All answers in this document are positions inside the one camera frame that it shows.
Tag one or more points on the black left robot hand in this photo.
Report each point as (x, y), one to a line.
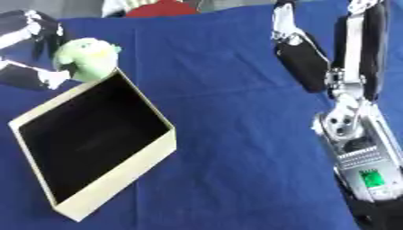
(21, 78)

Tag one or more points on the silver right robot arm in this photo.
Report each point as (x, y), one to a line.
(362, 161)

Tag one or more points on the red round object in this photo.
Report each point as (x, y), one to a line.
(161, 9)

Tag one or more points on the tan cardboard box black inside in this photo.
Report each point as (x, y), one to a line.
(89, 134)

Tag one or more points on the white object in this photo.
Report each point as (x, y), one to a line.
(113, 7)

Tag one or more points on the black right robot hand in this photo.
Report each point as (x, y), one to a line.
(304, 64)

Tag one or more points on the green soft toy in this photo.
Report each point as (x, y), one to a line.
(89, 60)

